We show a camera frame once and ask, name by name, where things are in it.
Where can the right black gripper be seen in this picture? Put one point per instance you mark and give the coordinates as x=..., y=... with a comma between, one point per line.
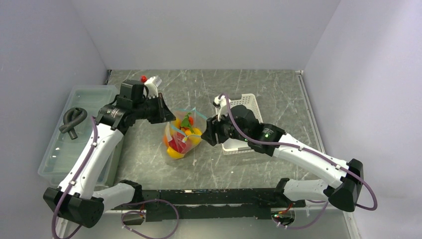
x=209, y=136

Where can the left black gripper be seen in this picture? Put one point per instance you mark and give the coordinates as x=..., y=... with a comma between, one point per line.
x=167, y=115

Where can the yellow fruit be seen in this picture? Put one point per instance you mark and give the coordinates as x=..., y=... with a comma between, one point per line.
x=177, y=123

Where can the yellow lemon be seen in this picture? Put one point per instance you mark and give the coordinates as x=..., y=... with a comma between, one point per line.
x=174, y=154
x=193, y=136

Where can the green leafy vegetable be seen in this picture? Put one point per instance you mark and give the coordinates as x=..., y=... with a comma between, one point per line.
x=185, y=126

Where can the clear zip top bag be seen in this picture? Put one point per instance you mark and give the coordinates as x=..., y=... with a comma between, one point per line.
x=169, y=130

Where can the red bell pepper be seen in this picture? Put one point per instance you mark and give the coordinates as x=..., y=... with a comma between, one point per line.
x=178, y=143

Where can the yellow lemon front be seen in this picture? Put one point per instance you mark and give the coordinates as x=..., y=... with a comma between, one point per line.
x=174, y=154

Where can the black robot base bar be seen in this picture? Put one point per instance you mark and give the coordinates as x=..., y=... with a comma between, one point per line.
x=257, y=203

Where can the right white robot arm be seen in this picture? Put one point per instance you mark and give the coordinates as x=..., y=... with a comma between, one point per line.
x=339, y=182

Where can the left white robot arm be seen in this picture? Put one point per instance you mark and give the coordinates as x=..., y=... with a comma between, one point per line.
x=75, y=199

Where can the white plastic basket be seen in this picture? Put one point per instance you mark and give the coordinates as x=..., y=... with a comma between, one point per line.
x=245, y=110

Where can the clear plastic storage box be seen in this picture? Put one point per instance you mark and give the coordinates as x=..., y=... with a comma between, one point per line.
x=62, y=151

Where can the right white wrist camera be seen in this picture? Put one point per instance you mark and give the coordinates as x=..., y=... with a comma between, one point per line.
x=220, y=104

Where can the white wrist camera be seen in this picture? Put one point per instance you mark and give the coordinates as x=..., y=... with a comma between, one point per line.
x=220, y=104
x=151, y=85

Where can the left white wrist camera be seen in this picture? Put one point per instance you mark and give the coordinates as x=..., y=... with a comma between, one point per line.
x=151, y=85

